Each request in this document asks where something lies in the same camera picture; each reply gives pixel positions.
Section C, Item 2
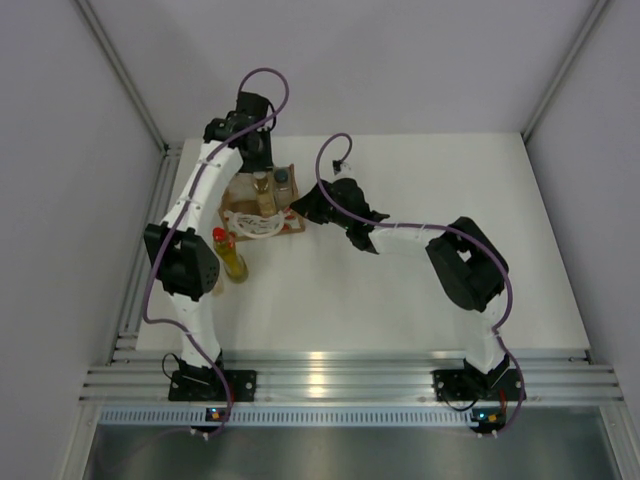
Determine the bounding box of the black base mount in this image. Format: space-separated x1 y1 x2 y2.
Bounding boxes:
168 369 257 402
432 369 477 412

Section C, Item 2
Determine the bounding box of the white cap amber bottle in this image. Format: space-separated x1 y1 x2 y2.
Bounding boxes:
253 172 277 217
212 276 224 296

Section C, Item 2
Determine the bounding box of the aluminium frame post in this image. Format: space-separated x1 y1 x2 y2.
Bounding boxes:
71 0 168 153
520 0 614 145

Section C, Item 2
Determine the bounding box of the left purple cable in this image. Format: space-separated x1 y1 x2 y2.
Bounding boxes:
142 68 291 441

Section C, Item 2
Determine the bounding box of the right aluminium frame post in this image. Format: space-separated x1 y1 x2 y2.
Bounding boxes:
520 0 614 145

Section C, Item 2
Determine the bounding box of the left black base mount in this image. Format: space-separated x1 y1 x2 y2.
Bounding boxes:
168 369 257 402

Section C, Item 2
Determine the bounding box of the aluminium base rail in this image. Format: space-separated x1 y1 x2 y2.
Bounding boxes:
79 350 623 406

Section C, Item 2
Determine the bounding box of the purple cable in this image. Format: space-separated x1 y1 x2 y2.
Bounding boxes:
142 68 291 441
315 132 526 439

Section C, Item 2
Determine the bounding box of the left aluminium frame post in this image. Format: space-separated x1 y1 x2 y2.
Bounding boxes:
71 0 168 153

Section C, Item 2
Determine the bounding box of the red cap yellow bottle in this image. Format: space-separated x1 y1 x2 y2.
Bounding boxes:
212 227 249 284

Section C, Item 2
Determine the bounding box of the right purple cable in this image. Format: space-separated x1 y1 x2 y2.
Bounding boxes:
315 132 526 439

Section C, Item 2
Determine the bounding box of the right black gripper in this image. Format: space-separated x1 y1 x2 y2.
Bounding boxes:
292 180 352 231

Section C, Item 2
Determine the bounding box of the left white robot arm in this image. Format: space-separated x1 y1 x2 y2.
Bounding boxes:
144 91 275 400

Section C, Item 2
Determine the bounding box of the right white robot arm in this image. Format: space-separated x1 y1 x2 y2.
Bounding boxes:
290 178 513 401

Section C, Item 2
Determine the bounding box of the grey cap clear jar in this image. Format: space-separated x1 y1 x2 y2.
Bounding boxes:
273 168 293 210

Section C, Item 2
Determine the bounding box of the white slotted cable duct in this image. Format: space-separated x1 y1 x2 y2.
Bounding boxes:
99 406 497 428

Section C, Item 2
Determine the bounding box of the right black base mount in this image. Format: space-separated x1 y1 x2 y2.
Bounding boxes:
432 369 477 412

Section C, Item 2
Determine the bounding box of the burlap watermelon canvas bag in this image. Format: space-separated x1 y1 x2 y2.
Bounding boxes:
218 164 306 242

